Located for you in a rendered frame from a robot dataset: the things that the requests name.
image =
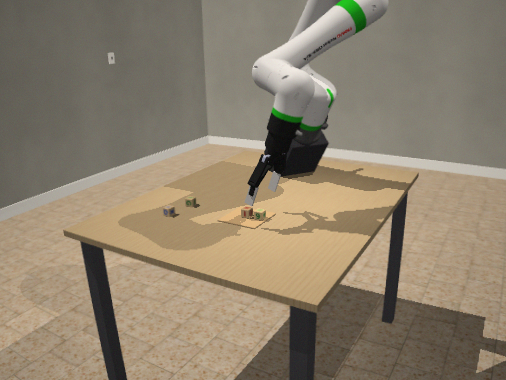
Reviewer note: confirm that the tan flat mat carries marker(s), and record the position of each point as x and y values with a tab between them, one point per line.
235	218

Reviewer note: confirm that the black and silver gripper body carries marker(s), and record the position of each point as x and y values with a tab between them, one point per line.
276	146

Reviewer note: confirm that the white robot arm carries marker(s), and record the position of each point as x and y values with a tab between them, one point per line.
313	94

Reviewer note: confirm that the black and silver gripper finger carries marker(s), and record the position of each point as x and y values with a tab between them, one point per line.
257	176
277	172

